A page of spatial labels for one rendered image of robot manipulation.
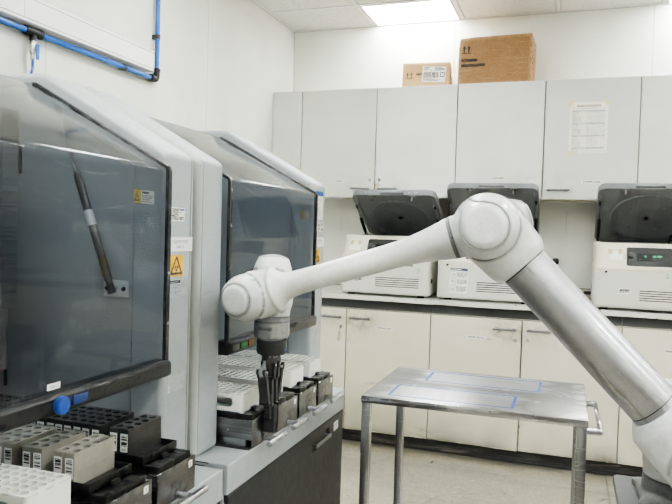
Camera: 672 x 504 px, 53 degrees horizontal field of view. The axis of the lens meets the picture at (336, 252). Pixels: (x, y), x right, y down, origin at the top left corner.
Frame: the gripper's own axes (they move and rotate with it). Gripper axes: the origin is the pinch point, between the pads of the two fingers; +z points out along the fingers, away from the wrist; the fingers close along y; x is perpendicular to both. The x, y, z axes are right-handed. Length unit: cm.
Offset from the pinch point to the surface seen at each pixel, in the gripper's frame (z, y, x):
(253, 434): 2.8, 6.2, -1.5
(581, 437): 3, -25, 75
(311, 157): -97, -258, -92
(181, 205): -53, 27, -10
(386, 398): -1.9, -24.5, 24.1
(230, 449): 6.4, 8.7, -6.4
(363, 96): -135, -258, -57
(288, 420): 4.7, -14.8, -1.1
